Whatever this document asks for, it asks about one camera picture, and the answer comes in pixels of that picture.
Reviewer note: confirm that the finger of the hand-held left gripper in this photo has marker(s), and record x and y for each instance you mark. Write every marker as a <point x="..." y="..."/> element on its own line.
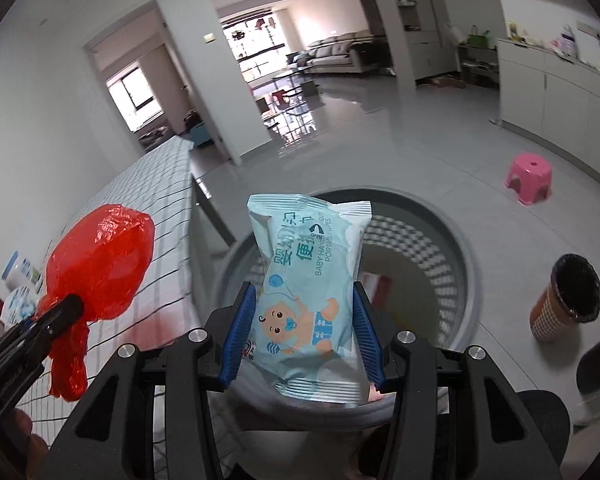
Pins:
<point x="55" y="322"/>

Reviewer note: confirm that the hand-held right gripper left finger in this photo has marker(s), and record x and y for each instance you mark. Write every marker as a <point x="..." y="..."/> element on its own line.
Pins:
<point x="237" y="342"/>

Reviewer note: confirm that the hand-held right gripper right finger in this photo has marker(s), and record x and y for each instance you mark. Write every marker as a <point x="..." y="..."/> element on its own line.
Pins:
<point x="369" y="342"/>

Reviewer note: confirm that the red plastic bag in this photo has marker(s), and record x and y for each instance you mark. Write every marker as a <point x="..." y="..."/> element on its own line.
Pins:
<point x="100" y="260"/>

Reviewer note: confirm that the light blue wet wipes packet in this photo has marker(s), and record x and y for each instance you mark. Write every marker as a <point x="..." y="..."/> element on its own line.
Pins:
<point x="305" y="285"/>

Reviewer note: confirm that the grey perforated basket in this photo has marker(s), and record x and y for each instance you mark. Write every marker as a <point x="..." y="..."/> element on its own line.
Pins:
<point x="430" y="270"/>

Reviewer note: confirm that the brown checked trash can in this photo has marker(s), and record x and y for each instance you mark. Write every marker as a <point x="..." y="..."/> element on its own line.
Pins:
<point x="545" y="315"/>

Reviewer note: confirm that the person's left hand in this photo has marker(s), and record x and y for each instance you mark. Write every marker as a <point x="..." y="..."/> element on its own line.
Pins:
<point x="30" y="452"/>

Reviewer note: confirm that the white and blue tissue packet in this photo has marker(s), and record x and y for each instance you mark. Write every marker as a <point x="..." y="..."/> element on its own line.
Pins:
<point x="20" y="306"/>

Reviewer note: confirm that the white jar with blue lid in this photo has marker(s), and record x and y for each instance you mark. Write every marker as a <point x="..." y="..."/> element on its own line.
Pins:
<point x="17" y="270"/>

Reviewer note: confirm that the white checked tablecloth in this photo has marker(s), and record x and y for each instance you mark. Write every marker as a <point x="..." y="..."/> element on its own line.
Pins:
<point x="130" y="195"/>

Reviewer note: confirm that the blue box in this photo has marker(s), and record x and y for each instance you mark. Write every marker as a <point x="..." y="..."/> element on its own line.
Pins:
<point x="200" y="136"/>

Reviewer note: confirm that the pink plastic stool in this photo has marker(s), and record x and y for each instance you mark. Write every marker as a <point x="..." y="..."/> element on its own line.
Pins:
<point x="530" y="172"/>

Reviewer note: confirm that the small red stool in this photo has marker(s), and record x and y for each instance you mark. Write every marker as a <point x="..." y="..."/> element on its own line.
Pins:
<point x="279" y="99"/>

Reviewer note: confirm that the grey box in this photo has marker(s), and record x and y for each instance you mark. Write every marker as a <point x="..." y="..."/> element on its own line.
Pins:
<point x="310" y="87"/>

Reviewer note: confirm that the beige sofa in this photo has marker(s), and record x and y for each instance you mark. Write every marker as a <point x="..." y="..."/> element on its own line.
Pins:
<point x="330" y="52"/>

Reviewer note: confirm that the white shelf unit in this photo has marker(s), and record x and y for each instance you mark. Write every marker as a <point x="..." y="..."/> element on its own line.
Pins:
<point x="425" y="55"/>

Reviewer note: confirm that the white counter cabinet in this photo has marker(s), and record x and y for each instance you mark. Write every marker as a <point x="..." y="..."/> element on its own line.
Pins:
<point x="555" y="95"/>

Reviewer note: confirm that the white bottle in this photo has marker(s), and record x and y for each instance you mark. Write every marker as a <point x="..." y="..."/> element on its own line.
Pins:
<point x="570" y="41"/>

